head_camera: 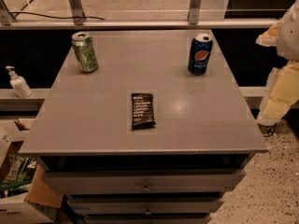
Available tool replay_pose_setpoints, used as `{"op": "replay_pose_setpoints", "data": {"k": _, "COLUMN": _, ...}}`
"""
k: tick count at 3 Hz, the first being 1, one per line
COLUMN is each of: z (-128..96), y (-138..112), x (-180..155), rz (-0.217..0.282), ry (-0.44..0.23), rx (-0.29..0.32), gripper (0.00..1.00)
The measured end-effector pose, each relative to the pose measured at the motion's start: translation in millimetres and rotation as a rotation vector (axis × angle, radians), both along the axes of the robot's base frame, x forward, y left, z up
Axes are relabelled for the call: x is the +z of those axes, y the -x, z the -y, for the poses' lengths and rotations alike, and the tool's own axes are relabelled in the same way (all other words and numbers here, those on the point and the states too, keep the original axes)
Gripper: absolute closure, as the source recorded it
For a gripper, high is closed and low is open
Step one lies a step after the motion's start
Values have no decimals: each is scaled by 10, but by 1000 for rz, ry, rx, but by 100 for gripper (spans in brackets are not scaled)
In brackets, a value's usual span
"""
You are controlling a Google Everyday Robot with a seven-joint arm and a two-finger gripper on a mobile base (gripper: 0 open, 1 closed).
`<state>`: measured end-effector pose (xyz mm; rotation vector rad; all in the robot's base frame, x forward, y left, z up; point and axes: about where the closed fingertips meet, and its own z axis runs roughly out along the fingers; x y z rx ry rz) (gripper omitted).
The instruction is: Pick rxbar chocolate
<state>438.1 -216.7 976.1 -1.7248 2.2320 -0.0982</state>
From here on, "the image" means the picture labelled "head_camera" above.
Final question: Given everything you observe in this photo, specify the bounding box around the top grey drawer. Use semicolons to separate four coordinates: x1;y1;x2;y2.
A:
43;170;246;195

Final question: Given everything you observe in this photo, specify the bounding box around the green soda can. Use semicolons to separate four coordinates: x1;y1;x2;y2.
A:
72;32;98;73

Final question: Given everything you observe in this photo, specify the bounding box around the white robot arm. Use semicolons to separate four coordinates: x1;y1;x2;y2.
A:
256;0;299;126

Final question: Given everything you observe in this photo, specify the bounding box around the grey drawer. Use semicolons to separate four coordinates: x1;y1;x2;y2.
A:
43;170;246;195
68;195;223;215

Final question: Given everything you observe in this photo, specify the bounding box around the grey drawer cabinet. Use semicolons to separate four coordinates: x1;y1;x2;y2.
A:
21;30;266;224

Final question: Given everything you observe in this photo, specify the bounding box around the black cable on floor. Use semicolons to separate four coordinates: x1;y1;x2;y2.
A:
261;123;278;138

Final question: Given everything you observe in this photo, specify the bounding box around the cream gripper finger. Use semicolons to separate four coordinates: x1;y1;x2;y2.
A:
256;21;280;47
257;61;299;126

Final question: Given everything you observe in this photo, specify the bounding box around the metal window frame rail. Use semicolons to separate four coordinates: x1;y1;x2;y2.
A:
1;0;278;30

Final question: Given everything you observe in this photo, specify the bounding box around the black cable on ledge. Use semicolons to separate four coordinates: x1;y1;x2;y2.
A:
8;10;107;21

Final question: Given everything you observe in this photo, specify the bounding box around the open cardboard box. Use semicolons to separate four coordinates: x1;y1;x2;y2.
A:
0;119;62;224

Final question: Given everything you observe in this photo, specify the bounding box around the white pump soap bottle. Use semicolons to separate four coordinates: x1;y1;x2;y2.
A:
6;65;32;98

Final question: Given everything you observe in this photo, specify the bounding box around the black rxbar chocolate wrapper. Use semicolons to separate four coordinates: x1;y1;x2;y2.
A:
131;93;156;129

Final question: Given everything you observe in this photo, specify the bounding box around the blue pepsi can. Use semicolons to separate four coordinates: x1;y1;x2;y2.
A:
188;33;213;76

